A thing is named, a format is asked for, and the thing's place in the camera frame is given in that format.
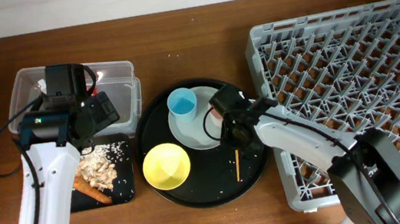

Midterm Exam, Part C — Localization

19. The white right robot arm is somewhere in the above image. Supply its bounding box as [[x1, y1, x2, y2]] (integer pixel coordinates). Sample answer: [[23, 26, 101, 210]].
[[210, 84, 400, 224]]

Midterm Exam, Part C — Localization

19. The clear plastic waste bin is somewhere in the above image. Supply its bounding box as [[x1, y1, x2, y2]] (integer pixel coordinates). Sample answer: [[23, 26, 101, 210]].
[[9, 61, 142, 137]]

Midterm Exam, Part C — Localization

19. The orange carrot piece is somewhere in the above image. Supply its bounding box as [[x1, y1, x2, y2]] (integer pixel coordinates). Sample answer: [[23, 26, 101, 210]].
[[73, 176, 113, 206]]

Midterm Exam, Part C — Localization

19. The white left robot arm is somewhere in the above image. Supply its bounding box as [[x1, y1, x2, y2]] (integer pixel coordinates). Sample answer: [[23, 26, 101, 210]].
[[8, 64, 119, 224]]

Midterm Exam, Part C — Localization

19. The pink plastic cup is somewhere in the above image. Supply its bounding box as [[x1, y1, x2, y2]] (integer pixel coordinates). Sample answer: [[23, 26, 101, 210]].
[[209, 105, 223, 127]]

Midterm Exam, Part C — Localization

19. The yellow bowl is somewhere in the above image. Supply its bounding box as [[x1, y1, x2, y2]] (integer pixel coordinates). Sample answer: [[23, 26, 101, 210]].
[[142, 143, 191, 191]]

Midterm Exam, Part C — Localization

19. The black rectangular tray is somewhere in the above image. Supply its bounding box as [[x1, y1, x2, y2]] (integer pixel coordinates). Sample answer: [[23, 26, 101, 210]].
[[83, 133, 135, 205]]

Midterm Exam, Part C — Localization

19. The light blue plastic cup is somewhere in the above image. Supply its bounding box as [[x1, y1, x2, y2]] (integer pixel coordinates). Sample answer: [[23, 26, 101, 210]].
[[167, 87, 197, 123]]

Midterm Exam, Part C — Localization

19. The round black serving tray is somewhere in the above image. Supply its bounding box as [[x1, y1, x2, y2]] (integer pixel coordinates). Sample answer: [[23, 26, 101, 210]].
[[135, 78, 271, 209]]

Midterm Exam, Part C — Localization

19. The grey dishwasher rack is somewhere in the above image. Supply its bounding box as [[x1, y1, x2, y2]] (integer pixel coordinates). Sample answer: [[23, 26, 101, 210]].
[[240, 0, 400, 219]]

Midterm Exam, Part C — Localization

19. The pale grey plate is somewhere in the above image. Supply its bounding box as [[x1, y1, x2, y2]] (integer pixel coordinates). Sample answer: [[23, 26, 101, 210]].
[[167, 86, 222, 150]]

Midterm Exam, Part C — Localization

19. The food scraps pile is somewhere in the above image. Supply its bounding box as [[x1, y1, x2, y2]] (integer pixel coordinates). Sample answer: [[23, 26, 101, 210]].
[[76, 141, 129, 191]]

